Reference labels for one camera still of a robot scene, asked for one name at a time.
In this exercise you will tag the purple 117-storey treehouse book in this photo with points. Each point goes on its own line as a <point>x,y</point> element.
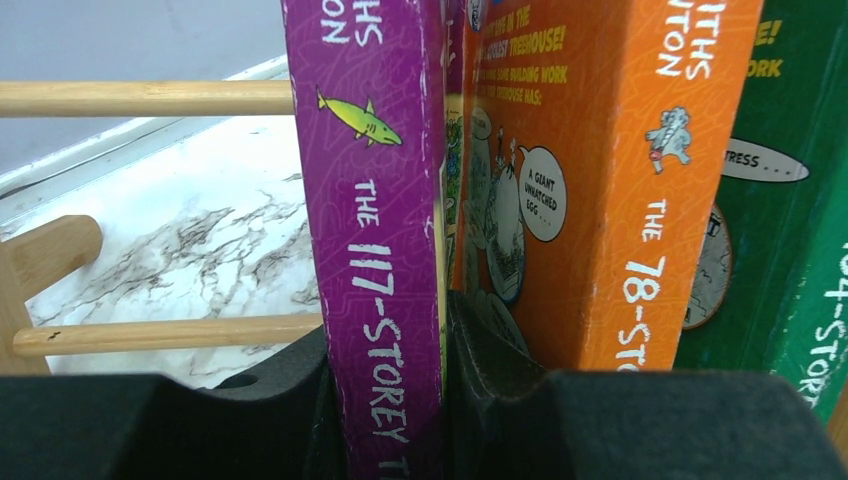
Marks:
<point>368,86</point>

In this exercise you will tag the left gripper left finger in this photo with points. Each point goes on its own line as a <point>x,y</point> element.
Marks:
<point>275,420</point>

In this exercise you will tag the green 104-storey treehouse book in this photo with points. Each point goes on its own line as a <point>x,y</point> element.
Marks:
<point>770,290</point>

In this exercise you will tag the wooden book rack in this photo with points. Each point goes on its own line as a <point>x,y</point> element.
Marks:
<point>176,243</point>

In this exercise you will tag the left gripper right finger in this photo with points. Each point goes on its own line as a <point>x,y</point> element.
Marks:
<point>513,419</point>

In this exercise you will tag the orange 78-storey treehouse book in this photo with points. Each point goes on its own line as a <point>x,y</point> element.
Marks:
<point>586,151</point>

